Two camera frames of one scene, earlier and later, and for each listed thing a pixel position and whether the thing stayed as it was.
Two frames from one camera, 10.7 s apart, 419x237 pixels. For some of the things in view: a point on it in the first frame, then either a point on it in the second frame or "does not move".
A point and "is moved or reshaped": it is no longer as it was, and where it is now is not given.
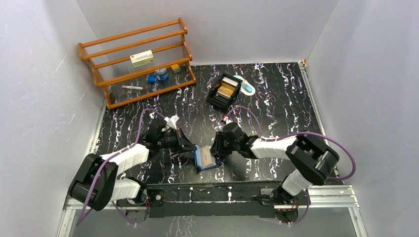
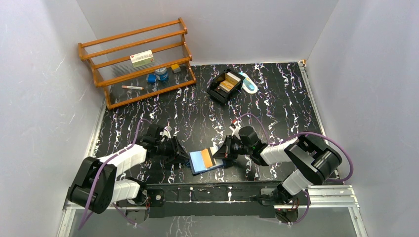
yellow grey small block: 176,68 does not move
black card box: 223,90 is moved or reshaped
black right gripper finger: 216,148 → 225,152
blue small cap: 151,78 does not move
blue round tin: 161,74 does not move
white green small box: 142,59 does not move
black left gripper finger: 184,141 → 179,152
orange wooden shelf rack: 141,64 does not move
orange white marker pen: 133,87 does not move
